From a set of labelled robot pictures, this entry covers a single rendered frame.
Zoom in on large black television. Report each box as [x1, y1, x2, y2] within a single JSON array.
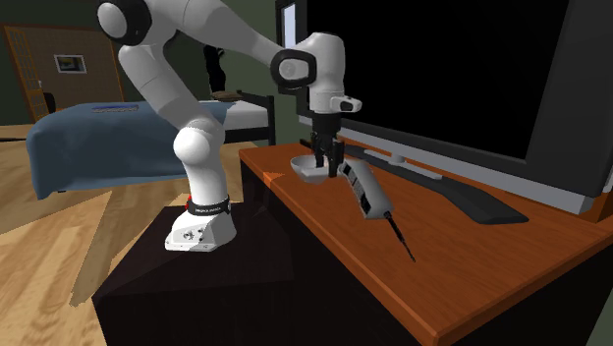
[[275, 0, 613, 225]]

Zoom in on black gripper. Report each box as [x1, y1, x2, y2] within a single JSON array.
[[310, 112, 346, 179]]

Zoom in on bed with blue blanket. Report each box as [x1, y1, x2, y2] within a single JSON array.
[[26, 88, 277, 201]]

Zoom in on black robot stand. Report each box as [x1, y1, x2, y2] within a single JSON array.
[[90, 202, 307, 346]]

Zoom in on orange wooden tv cabinet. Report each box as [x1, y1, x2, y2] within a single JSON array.
[[239, 142, 613, 346]]

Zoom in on white bowl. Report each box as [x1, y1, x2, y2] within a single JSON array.
[[290, 153, 342, 185]]

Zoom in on grey cordless phone with antenna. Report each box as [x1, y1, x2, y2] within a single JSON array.
[[336, 159, 417, 263]]

